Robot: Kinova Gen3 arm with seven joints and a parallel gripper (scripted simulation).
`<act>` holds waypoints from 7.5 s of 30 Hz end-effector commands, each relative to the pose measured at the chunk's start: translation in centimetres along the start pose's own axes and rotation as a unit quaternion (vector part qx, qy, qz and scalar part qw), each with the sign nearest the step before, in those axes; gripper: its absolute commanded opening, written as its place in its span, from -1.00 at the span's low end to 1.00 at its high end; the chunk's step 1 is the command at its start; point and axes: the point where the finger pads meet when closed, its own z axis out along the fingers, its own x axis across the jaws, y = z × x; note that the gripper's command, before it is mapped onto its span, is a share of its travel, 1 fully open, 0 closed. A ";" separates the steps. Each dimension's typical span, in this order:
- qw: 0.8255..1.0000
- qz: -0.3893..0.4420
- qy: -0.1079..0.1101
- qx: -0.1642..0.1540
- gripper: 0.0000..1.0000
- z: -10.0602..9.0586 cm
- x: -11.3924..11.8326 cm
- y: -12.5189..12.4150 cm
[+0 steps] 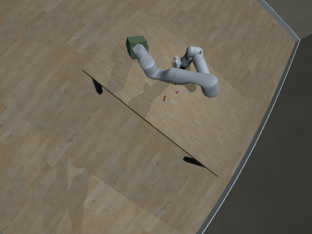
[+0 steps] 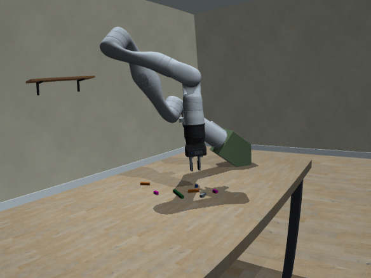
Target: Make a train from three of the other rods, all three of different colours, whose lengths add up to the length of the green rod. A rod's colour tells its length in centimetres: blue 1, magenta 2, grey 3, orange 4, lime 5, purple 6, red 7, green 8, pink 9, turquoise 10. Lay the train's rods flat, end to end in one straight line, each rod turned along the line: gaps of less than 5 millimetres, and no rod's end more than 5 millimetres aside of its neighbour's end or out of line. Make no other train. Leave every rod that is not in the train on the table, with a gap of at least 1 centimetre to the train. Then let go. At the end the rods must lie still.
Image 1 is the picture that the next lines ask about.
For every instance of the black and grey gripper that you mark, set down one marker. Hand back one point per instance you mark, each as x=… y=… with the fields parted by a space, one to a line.
x=179 y=63

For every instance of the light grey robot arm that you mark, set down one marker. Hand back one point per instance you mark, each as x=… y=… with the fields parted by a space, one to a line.
x=208 y=82

